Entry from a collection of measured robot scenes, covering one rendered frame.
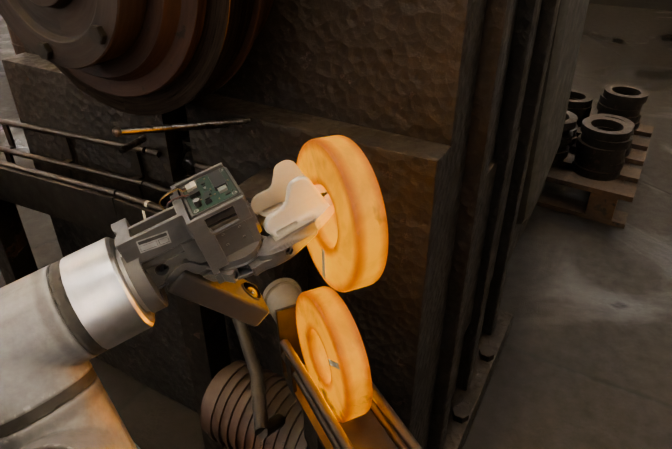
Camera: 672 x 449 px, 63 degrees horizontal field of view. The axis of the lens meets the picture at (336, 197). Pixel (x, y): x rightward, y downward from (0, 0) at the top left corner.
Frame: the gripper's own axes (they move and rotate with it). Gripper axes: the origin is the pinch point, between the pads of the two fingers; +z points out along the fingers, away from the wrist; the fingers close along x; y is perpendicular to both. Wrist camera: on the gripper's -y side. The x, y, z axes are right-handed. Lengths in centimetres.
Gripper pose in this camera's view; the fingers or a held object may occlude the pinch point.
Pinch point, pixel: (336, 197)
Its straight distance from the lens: 55.0
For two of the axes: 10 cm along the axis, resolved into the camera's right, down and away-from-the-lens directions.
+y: -2.5, -7.7, -5.9
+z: 8.7, -4.4, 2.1
